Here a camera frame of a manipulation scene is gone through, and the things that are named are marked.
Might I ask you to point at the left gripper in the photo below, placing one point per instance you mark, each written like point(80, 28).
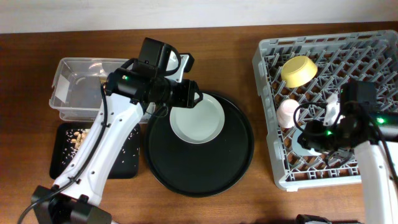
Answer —
point(188, 98)

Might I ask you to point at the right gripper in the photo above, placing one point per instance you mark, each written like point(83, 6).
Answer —
point(309, 137)

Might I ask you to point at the blue cup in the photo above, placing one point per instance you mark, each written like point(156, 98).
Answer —
point(298, 149)

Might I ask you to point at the grey plate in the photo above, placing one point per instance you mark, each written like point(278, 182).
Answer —
point(199, 124)

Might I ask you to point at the pink cup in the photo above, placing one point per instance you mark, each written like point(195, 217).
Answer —
point(285, 113)

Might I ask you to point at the yellow bowl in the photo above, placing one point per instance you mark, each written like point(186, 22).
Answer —
point(298, 71)

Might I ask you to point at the food scraps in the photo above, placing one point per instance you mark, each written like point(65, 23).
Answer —
point(77, 138)

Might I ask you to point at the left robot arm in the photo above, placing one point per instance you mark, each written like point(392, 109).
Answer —
point(77, 192)

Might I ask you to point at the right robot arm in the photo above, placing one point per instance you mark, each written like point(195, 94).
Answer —
point(377, 164)

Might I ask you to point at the grey dishwasher rack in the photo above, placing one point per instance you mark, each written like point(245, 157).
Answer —
point(363, 56)

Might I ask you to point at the clear plastic bin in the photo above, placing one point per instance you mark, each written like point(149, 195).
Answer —
point(76, 86)

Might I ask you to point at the black round tray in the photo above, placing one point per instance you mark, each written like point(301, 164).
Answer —
point(200, 170)

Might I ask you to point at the black rectangular tray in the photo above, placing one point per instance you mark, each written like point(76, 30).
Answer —
point(125, 166)

